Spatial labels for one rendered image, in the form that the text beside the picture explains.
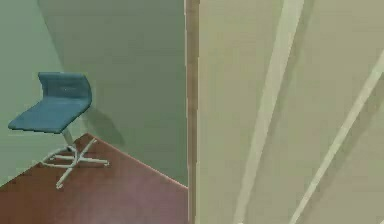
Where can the beige room door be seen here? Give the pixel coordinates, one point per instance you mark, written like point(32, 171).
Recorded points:
point(286, 113)

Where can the blue swivel chair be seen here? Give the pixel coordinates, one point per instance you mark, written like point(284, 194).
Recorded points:
point(55, 110)

